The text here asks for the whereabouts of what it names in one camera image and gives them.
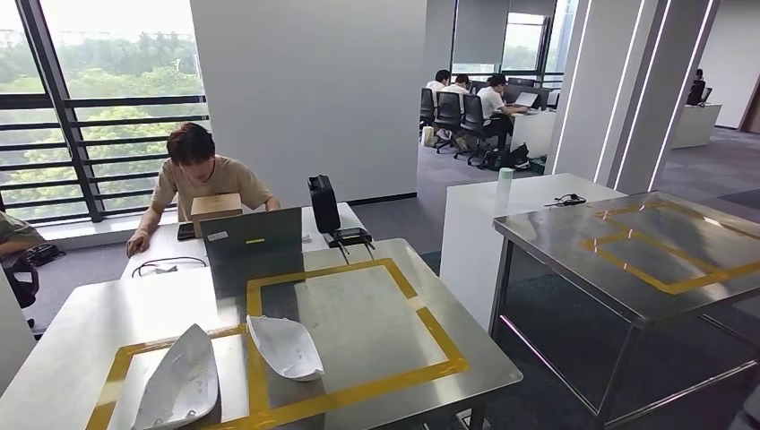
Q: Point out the person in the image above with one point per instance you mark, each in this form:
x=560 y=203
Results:
x=457 y=88
x=439 y=80
x=696 y=92
x=231 y=181
x=15 y=234
x=490 y=101

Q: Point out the black upright case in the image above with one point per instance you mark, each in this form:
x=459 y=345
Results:
x=324 y=205

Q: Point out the brown cardboard box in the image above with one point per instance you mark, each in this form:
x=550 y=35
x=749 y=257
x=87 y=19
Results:
x=215 y=208

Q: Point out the black window railing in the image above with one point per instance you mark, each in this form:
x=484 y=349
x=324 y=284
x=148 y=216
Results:
x=136 y=102

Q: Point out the white counter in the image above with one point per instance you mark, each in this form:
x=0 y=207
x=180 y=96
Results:
x=695 y=127

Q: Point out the black headset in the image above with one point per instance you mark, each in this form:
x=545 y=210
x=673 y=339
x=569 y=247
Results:
x=573 y=200

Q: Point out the grey laptop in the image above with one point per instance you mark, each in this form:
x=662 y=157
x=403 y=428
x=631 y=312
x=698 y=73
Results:
x=267 y=231

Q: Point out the black bag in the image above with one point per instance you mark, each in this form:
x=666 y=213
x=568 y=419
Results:
x=44 y=254

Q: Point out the white green bottle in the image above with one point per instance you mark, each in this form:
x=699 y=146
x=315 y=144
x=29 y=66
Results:
x=505 y=187

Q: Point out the brown door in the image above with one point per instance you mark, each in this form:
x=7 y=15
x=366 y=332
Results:
x=753 y=113

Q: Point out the open laptop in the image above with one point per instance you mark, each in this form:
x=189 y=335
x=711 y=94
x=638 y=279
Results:
x=527 y=99

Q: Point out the white desk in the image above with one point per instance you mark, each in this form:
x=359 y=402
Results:
x=469 y=261
x=166 y=243
x=531 y=133

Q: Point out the steel workbench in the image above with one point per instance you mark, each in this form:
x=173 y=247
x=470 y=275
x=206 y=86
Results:
x=368 y=314

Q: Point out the black office chair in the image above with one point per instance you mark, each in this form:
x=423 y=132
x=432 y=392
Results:
x=473 y=113
x=448 y=110
x=21 y=285
x=426 y=104

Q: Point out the tan bag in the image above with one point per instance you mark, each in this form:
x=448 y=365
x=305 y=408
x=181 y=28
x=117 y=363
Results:
x=427 y=136

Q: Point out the white curved plastic shell part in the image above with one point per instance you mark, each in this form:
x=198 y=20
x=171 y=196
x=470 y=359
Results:
x=178 y=380
x=285 y=350

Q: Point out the black smartphone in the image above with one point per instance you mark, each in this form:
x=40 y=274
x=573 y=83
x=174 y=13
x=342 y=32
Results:
x=186 y=231

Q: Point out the green box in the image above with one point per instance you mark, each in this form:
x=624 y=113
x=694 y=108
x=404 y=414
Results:
x=537 y=166

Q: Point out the black backpack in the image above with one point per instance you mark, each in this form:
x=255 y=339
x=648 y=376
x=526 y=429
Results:
x=505 y=159

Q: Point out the stainless steel table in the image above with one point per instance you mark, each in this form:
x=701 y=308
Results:
x=552 y=243

